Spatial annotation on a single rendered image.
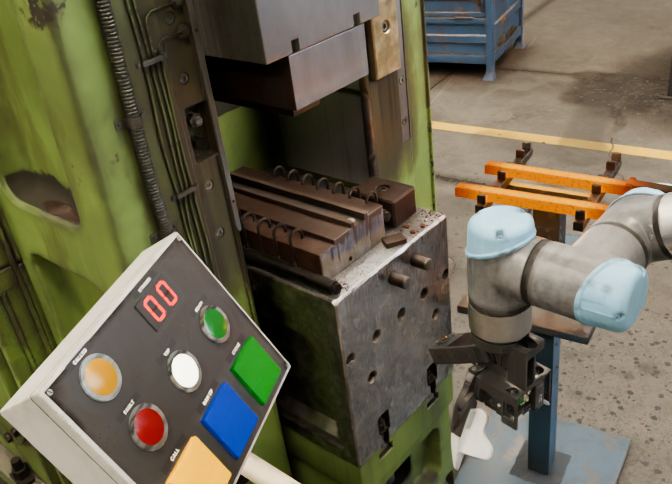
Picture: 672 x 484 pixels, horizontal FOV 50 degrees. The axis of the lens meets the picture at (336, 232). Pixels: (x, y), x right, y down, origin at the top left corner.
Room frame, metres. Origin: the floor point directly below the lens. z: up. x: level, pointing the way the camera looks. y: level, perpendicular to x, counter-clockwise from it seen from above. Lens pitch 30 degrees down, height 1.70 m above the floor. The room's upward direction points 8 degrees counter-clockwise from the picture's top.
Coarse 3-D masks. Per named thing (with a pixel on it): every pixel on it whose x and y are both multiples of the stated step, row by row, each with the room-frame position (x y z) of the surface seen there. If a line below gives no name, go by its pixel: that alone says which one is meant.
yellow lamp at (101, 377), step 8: (96, 360) 0.67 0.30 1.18; (104, 360) 0.68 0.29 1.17; (88, 368) 0.66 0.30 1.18; (96, 368) 0.67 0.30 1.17; (104, 368) 0.67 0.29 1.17; (112, 368) 0.68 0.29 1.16; (88, 376) 0.65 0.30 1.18; (96, 376) 0.66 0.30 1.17; (104, 376) 0.66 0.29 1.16; (112, 376) 0.67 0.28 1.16; (88, 384) 0.64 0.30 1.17; (96, 384) 0.65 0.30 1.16; (104, 384) 0.65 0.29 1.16; (112, 384) 0.66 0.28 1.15; (96, 392) 0.64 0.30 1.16; (104, 392) 0.65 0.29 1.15
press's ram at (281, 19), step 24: (216, 0) 1.19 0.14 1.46; (240, 0) 1.15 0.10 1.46; (264, 0) 1.13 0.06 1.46; (288, 0) 1.17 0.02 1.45; (312, 0) 1.21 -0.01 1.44; (336, 0) 1.25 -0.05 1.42; (360, 0) 1.30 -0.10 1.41; (216, 24) 1.19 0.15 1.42; (240, 24) 1.15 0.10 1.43; (264, 24) 1.13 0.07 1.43; (288, 24) 1.17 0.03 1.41; (312, 24) 1.21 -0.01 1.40; (336, 24) 1.25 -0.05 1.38; (216, 48) 1.20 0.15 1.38; (240, 48) 1.16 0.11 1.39; (264, 48) 1.12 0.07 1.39; (288, 48) 1.16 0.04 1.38
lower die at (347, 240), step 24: (240, 168) 1.58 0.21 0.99; (240, 192) 1.45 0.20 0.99; (312, 192) 1.40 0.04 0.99; (336, 192) 1.39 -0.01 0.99; (264, 216) 1.33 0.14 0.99; (288, 216) 1.31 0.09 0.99; (312, 216) 1.30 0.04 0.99; (336, 216) 1.26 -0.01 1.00; (264, 240) 1.26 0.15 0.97; (288, 240) 1.23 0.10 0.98; (312, 240) 1.22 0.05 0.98; (336, 240) 1.19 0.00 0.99; (360, 240) 1.24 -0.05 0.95; (312, 264) 1.17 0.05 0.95; (336, 264) 1.19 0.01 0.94
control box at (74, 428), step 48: (144, 288) 0.80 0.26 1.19; (192, 288) 0.86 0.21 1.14; (96, 336) 0.70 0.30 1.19; (144, 336) 0.75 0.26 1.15; (192, 336) 0.80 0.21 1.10; (240, 336) 0.85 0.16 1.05; (48, 384) 0.62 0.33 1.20; (144, 384) 0.69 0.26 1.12; (240, 384) 0.79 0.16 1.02; (48, 432) 0.61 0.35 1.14; (96, 432) 0.61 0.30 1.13; (192, 432) 0.68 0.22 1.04; (96, 480) 0.59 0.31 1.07; (144, 480) 0.59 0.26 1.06
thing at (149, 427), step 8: (136, 416) 0.65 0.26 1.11; (144, 416) 0.65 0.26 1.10; (152, 416) 0.66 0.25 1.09; (160, 416) 0.67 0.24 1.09; (136, 424) 0.64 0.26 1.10; (144, 424) 0.64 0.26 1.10; (152, 424) 0.65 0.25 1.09; (160, 424) 0.66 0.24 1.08; (136, 432) 0.63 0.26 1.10; (144, 432) 0.64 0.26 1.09; (152, 432) 0.64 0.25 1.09; (160, 432) 0.65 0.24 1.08; (144, 440) 0.63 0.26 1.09; (152, 440) 0.63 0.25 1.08
